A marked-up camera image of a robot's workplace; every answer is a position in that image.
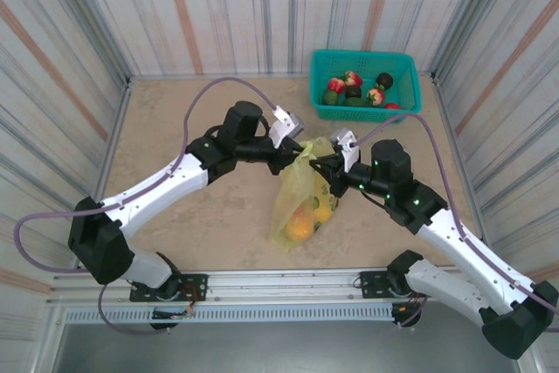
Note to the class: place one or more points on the green fake avocado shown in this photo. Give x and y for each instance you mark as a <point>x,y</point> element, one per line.
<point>356,103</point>

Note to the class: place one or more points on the aluminium mounting rail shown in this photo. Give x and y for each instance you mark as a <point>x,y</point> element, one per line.
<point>284,283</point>

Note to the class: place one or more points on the fake orange fruit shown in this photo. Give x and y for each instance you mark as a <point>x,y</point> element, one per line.
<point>299,228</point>

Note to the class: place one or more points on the teal plastic mesh basket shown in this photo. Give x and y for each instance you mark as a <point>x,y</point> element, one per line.
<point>367,116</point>

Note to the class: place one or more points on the red fake strawberry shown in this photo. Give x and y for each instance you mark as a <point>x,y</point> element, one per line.
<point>375,97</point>
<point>353,79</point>

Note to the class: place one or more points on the yellow-green avocado print plastic bag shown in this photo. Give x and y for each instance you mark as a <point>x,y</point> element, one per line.
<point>297,189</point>

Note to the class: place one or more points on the small red fake fruit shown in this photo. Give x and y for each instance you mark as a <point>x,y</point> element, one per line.
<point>392,106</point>

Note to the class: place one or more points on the dark fake mangosteen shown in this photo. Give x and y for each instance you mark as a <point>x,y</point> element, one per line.
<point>384,80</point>
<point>353,92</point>

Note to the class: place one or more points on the round green fake lime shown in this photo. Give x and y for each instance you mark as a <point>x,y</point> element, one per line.
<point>329,98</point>

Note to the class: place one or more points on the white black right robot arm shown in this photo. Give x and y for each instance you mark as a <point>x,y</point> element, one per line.
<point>463,246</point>

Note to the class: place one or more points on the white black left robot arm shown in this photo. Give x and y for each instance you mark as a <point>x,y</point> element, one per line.
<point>153,191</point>

